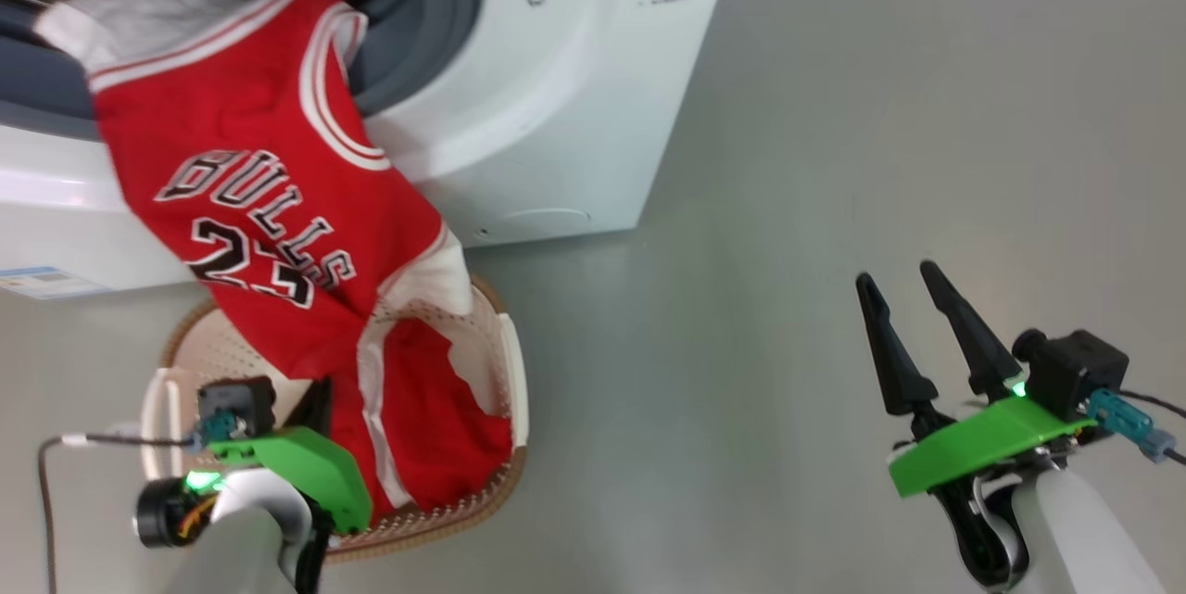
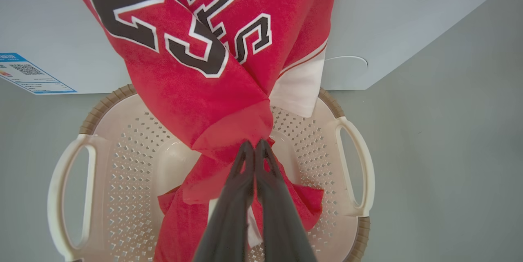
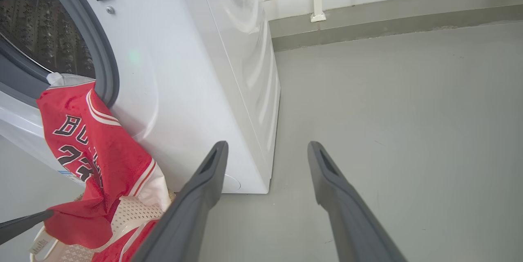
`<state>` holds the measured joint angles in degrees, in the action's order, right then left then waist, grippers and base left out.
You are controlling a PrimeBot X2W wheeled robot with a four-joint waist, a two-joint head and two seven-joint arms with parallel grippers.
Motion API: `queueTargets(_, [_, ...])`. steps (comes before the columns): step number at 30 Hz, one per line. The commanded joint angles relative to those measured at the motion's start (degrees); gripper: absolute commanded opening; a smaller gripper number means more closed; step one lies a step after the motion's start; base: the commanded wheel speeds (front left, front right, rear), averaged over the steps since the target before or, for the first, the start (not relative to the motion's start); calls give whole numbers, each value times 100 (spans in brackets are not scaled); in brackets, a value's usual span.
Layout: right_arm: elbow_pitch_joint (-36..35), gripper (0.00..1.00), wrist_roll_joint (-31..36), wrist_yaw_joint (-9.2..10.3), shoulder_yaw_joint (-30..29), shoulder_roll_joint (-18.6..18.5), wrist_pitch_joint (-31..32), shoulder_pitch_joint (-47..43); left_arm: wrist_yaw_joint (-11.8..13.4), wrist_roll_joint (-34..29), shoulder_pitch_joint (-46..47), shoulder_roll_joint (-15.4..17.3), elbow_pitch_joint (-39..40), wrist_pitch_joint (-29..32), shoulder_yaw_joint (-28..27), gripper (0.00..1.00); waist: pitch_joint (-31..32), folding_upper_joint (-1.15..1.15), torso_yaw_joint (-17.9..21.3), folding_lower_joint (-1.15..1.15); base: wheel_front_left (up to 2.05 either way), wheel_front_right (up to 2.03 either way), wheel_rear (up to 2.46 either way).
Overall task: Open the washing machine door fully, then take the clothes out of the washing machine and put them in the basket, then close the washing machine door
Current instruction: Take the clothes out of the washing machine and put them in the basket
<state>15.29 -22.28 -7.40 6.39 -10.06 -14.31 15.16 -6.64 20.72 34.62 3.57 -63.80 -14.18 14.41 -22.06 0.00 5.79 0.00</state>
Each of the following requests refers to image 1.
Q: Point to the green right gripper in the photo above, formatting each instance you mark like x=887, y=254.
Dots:
x=982, y=441

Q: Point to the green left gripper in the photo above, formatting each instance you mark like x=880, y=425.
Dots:
x=310, y=469

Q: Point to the red Bulls basketball jersey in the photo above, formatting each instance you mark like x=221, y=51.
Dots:
x=269, y=205

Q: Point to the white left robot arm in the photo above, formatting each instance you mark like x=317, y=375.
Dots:
x=241, y=529

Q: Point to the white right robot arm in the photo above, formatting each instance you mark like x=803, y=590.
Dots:
x=1084, y=538

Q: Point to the cream perforated laundry basket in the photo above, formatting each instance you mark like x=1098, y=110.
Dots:
x=491, y=362

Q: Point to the white washing machine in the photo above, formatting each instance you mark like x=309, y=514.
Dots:
x=574, y=112

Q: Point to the grey rubber door gasket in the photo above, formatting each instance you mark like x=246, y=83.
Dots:
x=435, y=10

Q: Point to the round white filter cover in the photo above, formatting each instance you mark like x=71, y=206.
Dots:
x=542, y=221

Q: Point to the blue energy label sticker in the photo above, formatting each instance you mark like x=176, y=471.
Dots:
x=42, y=284

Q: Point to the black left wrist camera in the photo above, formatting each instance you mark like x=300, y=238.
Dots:
x=236, y=404

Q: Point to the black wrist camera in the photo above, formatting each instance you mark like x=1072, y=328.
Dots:
x=1075, y=372
x=236, y=404

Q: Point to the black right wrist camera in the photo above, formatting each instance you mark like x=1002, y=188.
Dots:
x=1075, y=372

